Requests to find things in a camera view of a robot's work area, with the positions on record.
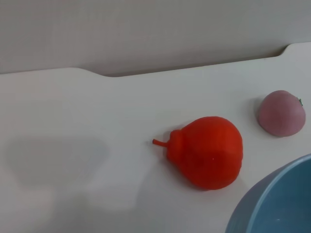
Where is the blue bowl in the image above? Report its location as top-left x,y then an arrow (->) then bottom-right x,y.
224,153 -> 311,233

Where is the red toy pear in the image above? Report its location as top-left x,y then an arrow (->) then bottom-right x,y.
152,116 -> 244,191

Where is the pink toy peach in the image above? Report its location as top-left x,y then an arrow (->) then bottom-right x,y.
258,90 -> 306,137

